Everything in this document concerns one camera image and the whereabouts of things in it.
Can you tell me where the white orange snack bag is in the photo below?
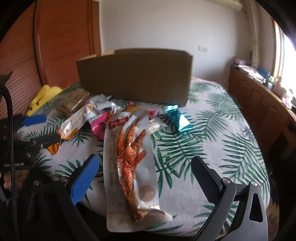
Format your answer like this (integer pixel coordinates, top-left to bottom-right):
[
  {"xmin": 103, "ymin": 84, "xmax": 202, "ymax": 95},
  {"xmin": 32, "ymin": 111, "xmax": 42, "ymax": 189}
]
[{"xmin": 47, "ymin": 103, "xmax": 98, "ymax": 155}]

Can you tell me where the chicken foot snack packet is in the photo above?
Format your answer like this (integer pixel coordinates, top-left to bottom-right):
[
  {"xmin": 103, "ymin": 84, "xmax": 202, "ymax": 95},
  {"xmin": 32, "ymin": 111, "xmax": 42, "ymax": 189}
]
[{"xmin": 103, "ymin": 108, "xmax": 173, "ymax": 232}]

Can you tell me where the pink snack packet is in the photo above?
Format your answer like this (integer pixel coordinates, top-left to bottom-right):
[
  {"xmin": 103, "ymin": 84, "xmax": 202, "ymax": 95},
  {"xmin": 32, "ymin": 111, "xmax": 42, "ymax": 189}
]
[{"xmin": 91, "ymin": 111, "xmax": 112, "ymax": 140}]

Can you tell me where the teal foil candy packet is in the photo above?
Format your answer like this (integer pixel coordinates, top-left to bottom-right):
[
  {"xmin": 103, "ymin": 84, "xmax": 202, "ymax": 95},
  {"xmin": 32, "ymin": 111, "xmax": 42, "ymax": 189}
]
[{"xmin": 165, "ymin": 105, "xmax": 195, "ymax": 133}]

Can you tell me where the small white candy packet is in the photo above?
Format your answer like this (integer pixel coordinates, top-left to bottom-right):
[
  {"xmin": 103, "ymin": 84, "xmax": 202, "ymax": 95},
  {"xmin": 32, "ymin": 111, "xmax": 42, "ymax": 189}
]
[{"xmin": 149, "ymin": 117, "xmax": 168, "ymax": 135}]

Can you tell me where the person's left hand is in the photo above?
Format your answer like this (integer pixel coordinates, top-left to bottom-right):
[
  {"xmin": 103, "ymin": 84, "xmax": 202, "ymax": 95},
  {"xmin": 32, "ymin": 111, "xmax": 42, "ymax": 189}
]
[{"xmin": 1, "ymin": 171, "xmax": 11, "ymax": 189}]

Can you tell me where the yellow plush toy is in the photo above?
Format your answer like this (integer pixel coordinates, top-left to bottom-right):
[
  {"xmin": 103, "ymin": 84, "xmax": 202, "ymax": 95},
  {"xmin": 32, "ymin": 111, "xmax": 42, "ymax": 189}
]
[{"xmin": 26, "ymin": 85, "xmax": 62, "ymax": 116}]

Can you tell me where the brown cracker pack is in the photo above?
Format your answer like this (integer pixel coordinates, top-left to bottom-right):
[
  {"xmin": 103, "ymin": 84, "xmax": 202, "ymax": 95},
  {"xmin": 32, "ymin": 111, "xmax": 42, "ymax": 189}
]
[{"xmin": 57, "ymin": 88, "xmax": 90, "ymax": 117}]

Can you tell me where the wooden louvered wardrobe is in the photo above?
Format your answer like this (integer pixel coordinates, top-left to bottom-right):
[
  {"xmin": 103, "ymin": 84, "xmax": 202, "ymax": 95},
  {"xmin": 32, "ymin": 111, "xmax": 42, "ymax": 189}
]
[{"xmin": 1, "ymin": 1, "xmax": 101, "ymax": 114}]

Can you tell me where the wooden sideboard cabinet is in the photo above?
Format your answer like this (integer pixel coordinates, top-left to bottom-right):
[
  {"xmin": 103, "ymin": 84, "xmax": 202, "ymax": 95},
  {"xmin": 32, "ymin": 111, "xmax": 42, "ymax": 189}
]
[{"xmin": 228, "ymin": 67, "xmax": 295, "ymax": 173}]

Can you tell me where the brown cardboard box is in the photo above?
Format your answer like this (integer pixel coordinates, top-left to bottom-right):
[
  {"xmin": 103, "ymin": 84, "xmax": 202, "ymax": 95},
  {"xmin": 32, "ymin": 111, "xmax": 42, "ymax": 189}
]
[{"xmin": 76, "ymin": 48, "xmax": 193, "ymax": 106}]

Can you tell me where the beige window curtain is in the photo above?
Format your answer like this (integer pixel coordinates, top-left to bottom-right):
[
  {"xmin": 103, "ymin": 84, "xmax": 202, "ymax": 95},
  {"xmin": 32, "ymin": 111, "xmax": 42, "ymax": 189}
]
[{"xmin": 242, "ymin": 0, "xmax": 261, "ymax": 68}]

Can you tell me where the black braided cable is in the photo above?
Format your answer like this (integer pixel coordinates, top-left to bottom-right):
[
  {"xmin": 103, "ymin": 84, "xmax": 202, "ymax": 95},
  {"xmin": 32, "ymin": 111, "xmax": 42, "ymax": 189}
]
[{"xmin": 0, "ymin": 83, "xmax": 20, "ymax": 241}]

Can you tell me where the white wall switch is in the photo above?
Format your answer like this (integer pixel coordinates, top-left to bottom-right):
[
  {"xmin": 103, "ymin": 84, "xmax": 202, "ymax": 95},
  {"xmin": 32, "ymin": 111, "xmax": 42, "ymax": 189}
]
[{"xmin": 198, "ymin": 46, "xmax": 208, "ymax": 53}]

